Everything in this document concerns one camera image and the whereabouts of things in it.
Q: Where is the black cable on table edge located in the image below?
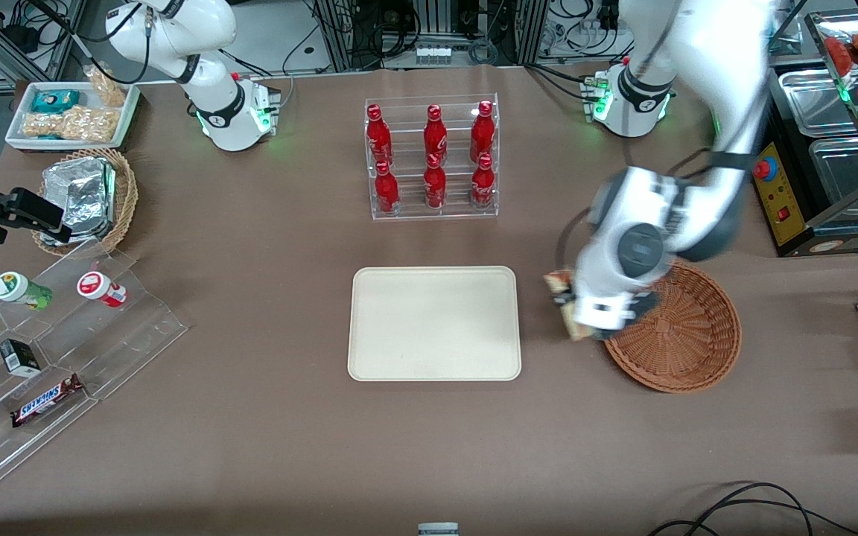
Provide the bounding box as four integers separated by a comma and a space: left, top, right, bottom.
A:
649, 482, 817, 536
686, 499, 858, 536

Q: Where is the cream rectangular serving tray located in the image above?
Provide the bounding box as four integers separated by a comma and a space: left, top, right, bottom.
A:
347, 266, 523, 383

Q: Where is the silver foil wrapped package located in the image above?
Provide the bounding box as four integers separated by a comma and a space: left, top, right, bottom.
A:
40, 158, 117, 240

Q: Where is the round brown wicker basket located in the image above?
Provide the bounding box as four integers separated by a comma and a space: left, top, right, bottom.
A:
599, 258, 743, 394

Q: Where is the triangle sandwich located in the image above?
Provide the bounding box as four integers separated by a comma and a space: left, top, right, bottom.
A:
543, 269, 595, 342

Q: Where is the teal snack packet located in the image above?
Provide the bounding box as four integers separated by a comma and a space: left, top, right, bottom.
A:
31, 89, 81, 114

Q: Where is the red lidded drink cup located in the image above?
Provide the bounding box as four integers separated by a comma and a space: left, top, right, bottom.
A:
77, 271, 129, 309

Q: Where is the clear acrylic bottle rack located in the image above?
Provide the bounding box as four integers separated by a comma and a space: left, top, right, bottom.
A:
364, 93, 499, 221

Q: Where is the small black carton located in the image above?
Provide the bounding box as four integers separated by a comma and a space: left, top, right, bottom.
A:
0, 339, 42, 377

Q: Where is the green lidded drink cup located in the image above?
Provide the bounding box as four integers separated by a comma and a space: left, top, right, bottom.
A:
0, 271, 54, 311

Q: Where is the small tan wicker basket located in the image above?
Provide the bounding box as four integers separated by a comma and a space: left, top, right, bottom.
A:
31, 147, 139, 258

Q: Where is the small clear bag of nuts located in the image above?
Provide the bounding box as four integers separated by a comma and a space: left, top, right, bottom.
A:
84, 66, 129, 109

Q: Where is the red cola bottle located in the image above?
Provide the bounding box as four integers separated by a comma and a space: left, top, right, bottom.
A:
469, 100, 495, 165
374, 160, 401, 216
366, 104, 393, 166
423, 104, 448, 166
471, 153, 496, 210
423, 154, 448, 210

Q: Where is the white rectangular snack tray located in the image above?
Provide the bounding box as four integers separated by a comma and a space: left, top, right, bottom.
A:
4, 80, 141, 153

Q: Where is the black food warmer yellow panel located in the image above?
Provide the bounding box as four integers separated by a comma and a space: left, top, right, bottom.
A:
753, 7, 858, 258

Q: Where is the steel pan in warmer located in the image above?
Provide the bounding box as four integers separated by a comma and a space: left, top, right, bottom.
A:
778, 68, 858, 140
807, 136, 858, 218

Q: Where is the large clear bag of nuts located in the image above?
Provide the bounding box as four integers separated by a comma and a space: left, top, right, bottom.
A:
22, 104, 118, 144

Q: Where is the clear acrylic stepped stand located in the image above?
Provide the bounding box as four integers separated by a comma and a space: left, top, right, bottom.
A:
0, 238, 189, 504

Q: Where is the Snickers chocolate bar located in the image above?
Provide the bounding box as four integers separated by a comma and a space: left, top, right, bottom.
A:
10, 374, 86, 429

